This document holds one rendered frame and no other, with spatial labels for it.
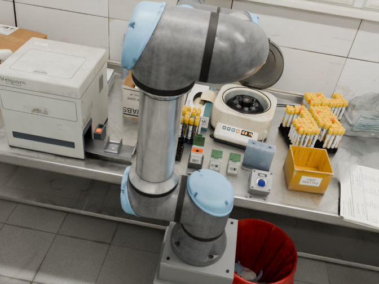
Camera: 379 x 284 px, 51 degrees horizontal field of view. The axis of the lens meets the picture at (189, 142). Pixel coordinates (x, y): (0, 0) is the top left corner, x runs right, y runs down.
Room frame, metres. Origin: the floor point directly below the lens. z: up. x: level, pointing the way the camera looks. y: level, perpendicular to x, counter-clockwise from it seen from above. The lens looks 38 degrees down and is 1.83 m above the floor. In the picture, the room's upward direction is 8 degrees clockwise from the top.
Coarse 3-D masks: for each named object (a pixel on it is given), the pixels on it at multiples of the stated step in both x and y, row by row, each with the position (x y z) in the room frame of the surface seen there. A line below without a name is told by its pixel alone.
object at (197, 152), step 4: (192, 148) 1.07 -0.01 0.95; (196, 148) 1.07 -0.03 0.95; (200, 148) 1.08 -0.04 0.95; (192, 152) 1.05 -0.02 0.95; (196, 152) 1.05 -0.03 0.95; (200, 152) 1.06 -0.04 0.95; (192, 156) 1.04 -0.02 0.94; (196, 156) 1.04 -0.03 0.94; (200, 156) 1.04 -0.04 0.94; (192, 160) 1.04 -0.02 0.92; (196, 160) 1.04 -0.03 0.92; (200, 160) 1.04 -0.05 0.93
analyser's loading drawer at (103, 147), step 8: (88, 144) 1.06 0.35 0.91; (96, 144) 1.06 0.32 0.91; (104, 144) 1.03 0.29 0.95; (112, 144) 1.08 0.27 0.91; (120, 144) 1.06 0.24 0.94; (136, 144) 1.07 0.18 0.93; (96, 152) 1.02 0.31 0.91; (104, 152) 1.03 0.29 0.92; (112, 152) 1.03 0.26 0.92; (120, 152) 1.04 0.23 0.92; (128, 152) 1.05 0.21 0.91
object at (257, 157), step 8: (248, 144) 1.11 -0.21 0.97; (256, 144) 1.12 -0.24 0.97; (264, 144) 1.12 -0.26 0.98; (248, 152) 1.10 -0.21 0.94; (256, 152) 1.10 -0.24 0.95; (264, 152) 1.09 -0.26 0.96; (272, 152) 1.09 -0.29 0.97; (248, 160) 1.10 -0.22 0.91; (256, 160) 1.10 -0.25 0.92; (264, 160) 1.09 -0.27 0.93; (248, 168) 1.08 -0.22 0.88; (256, 168) 1.09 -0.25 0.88; (264, 168) 1.09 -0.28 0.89
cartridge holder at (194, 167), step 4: (188, 160) 1.08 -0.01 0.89; (188, 164) 1.04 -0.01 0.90; (192, 164) 1.04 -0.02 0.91; (196, 164) 1.04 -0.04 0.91; (200, 164) 1.04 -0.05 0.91; (188, 168) 1.03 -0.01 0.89; (192, 168) 1.04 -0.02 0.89; (196, 168) 1.04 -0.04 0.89; (200, 168) 1.04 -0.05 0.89; (188, 172) 1.02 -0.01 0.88; (192, 172) 1.02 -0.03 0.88
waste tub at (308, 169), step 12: (288, 156) 1.12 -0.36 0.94; (300, 156) 1.14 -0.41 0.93; (312, 156) 1.14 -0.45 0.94; (324, 156) 1.13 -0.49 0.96; (288, 168) 1.07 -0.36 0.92; (300, 168) 1.13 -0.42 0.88; (312, 168) 1.14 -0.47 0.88; (324, 168) 1.09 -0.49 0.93; (288, 180) 1.03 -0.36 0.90; (300, 180) 1.01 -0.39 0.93; (312, 180) 1.01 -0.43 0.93; (324, 180) 1.01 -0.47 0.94; (312, 192) 1.01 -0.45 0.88; (324, 192) 1.01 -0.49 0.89
